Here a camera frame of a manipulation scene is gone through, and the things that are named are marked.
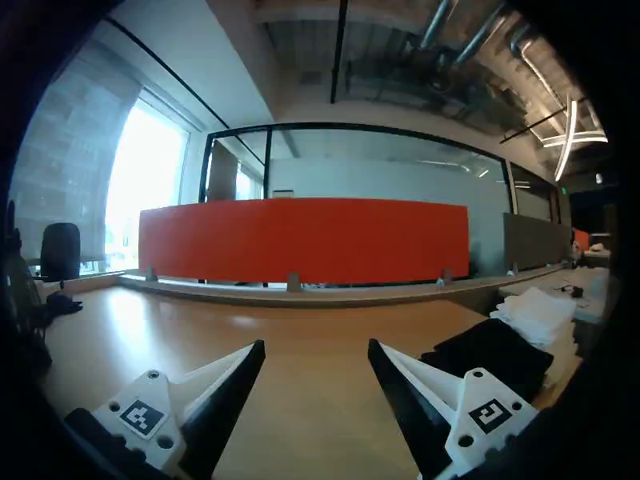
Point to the grey desk screen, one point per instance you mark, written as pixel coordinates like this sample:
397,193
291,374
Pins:
537,242

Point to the stack of black towels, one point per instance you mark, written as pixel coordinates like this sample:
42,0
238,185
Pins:
492,357

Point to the stack of white towels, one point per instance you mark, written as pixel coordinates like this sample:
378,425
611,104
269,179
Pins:
537,312

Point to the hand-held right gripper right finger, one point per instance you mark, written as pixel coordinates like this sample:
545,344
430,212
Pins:
440,395

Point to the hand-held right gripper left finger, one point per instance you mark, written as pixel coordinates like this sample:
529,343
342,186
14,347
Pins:
200,387

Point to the black office chair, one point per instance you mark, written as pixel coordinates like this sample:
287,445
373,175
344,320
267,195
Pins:
60,252

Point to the red desk screen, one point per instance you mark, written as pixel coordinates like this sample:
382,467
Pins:
305,242

